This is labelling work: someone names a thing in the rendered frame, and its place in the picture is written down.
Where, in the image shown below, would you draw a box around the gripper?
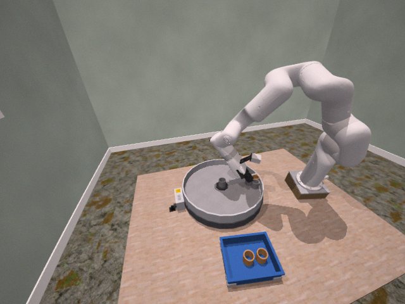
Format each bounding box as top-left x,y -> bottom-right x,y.
226,152 -> 254,182

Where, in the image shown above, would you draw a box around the blue crate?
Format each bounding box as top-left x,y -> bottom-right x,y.
220,231 -> 285,288

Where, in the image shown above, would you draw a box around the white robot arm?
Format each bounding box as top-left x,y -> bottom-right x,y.
210,61 -> 371,191

